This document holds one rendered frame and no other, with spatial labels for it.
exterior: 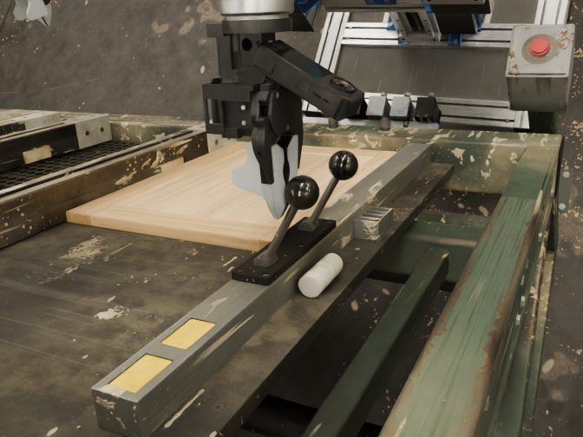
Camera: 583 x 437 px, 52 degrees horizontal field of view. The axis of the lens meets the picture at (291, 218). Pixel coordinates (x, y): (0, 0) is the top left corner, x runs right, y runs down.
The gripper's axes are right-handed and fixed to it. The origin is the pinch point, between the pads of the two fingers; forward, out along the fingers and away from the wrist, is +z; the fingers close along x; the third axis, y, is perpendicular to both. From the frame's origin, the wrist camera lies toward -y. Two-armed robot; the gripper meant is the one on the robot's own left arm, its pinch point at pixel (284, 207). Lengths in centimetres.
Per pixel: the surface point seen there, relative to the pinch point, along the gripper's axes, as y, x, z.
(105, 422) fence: 4.3, 25.8, 11.4
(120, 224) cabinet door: 36.9, -12.6, 11.2
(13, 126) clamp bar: 109, -53, 7
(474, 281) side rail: -20.4, -3.4, 6.9
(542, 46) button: -19, -77, -11
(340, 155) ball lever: -2.3, -11.0, -3.5
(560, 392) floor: -31, -119, 95
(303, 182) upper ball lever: -2.9, 0.9, -3.4
